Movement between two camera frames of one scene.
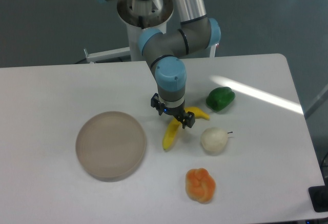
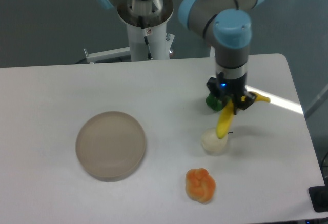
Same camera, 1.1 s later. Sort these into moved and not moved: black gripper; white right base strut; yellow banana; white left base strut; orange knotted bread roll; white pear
Moved: yellow banana; black gripper
Not moved: orange knotted bread roll; white left base strut; white right base strut; white pear
